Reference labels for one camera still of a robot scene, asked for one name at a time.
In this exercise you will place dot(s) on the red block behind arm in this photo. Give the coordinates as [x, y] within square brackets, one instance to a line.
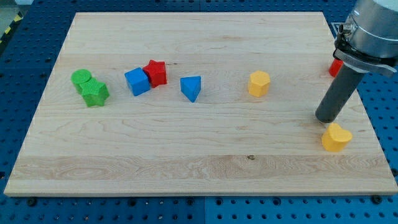
[335, 67]

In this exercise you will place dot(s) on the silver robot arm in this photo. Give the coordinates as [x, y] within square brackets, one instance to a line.
[367, 40]

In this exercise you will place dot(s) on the yellow hexagon block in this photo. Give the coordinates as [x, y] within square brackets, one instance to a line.
[258, 84]

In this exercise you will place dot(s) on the yellow heart block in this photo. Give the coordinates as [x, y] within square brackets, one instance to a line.
[335, 138]

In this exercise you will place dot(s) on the light wooden board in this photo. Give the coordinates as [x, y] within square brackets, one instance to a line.
[227, 142]

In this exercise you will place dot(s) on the blue triangle block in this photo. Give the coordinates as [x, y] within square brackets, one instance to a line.
[191, 87]

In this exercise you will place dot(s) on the red star block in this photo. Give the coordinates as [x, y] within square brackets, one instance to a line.
[156, 73]

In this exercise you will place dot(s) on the blue cube block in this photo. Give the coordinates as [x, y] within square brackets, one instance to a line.
[137, 81]

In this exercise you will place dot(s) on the green star block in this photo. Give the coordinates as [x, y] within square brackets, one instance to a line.
[94, 92]

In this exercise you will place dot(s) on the green cylinder block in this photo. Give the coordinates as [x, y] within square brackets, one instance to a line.
[79, 77]

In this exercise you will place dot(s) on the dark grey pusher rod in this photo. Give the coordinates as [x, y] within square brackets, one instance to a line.
[339, 92]

